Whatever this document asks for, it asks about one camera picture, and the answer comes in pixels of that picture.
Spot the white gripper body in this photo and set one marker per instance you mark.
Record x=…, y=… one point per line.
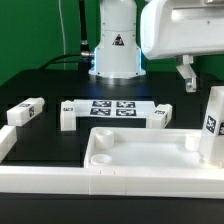
x=170, y=28

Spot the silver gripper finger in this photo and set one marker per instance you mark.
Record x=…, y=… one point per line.
x=183, y=65

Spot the white desk top tray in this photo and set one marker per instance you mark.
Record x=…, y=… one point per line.
x=146, y=148

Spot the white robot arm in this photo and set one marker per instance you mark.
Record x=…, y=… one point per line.
x=117, y=58

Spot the white marker base plate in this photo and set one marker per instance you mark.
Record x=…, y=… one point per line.
x=113, y=108

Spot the white front fence wall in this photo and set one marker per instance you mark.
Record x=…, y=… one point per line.
x=161, y=182

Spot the white fence wall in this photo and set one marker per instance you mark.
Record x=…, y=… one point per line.
x=161, y=182
x=8, y=138

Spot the white left fence wall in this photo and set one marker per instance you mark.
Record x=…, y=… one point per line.
x=8, y=138

